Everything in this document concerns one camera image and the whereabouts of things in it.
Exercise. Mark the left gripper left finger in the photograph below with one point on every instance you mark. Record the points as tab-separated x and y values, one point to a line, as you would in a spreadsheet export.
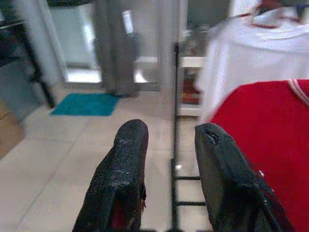
120	174

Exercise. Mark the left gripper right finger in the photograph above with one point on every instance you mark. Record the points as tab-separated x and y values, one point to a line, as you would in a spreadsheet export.
224	183

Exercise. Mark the red garment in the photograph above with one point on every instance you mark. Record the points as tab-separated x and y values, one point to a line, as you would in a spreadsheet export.
270	145

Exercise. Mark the white T-shirt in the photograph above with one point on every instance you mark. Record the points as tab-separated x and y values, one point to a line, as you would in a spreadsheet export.
241	67

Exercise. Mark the teal floor mat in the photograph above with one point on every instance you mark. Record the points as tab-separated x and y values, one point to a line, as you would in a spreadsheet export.
87	104

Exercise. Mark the dark grey curtain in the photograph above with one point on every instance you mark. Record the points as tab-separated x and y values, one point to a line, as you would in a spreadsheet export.
116	60

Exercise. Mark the brown cardboard box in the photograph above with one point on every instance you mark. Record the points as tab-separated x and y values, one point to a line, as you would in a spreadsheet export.
9	135

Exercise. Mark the white glass door cabinet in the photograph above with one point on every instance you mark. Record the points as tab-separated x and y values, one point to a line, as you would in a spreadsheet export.
192	61

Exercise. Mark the dark grey storage box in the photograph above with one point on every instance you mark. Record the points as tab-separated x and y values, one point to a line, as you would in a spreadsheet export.
19	91

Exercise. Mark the steel rail clothes rack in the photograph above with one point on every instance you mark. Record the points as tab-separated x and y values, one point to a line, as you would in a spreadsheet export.
176	96

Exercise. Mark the black frame side table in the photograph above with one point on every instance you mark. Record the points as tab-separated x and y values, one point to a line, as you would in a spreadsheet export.
50	100

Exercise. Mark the white sliding door frame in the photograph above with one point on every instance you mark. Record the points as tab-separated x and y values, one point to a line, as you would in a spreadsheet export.
79	48

